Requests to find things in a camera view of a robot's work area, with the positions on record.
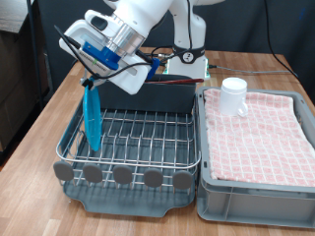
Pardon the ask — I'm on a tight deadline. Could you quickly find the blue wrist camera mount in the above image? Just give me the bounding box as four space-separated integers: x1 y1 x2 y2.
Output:
82 40 121 72

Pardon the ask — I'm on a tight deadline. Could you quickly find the dark grey cutlery holder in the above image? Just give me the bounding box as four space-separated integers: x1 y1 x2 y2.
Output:
94 73 197 114

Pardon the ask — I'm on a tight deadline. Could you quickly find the looped black cable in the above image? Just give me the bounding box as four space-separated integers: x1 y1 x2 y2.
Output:
149 44 175 67

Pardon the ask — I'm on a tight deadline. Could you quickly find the white plastic mug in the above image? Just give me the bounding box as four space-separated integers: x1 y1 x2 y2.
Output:
219 77 249 118

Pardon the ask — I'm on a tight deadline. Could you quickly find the steel wire dish rack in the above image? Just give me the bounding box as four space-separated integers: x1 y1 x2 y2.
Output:
52 88 202 195

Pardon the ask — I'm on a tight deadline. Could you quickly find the pink checked cloth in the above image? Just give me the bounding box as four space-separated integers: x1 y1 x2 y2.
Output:
203 88 315 188

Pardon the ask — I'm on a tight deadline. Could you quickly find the blue plate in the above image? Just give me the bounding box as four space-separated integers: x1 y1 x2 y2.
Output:
83 86 103 152

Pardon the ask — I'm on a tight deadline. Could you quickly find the black camera cable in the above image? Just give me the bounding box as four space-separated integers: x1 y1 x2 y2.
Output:
53 25 156 82

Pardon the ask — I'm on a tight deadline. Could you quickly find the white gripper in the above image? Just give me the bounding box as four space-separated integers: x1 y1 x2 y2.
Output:
58 19 148 96

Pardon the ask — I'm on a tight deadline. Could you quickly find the black hanging cable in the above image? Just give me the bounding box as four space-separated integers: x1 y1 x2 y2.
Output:
263 0 299 79

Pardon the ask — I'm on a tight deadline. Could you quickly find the grey dish drying rack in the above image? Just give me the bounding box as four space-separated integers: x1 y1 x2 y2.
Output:
62 97 198 218

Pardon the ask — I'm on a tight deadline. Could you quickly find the dark blue partition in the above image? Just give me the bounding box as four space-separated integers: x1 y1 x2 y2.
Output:
36 0 315 106

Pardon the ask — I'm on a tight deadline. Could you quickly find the grey shelf top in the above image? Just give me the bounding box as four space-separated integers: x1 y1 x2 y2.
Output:
0 0 34 34

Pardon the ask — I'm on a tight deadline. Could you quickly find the brown wooden spoon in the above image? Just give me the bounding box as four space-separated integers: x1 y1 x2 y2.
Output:
144 77 206 86

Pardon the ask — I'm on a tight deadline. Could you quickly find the brown cabinet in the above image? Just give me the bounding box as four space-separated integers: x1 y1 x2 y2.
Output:
0 29 52 163

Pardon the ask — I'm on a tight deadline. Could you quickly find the thin grey cable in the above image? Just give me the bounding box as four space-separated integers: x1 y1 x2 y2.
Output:
208 64 294 75

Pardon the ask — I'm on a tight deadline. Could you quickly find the black metal pole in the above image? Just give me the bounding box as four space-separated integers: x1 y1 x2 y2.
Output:
26 0 45 111

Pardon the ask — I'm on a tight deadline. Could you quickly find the grey plastic crate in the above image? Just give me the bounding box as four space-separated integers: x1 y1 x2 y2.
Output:
195 86 315 229

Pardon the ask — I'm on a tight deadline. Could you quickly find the blue cable clip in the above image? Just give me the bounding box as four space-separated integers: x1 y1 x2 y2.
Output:
146 57 161 82

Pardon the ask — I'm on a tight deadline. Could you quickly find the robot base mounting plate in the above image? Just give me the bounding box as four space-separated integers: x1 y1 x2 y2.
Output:
163 58 212 83

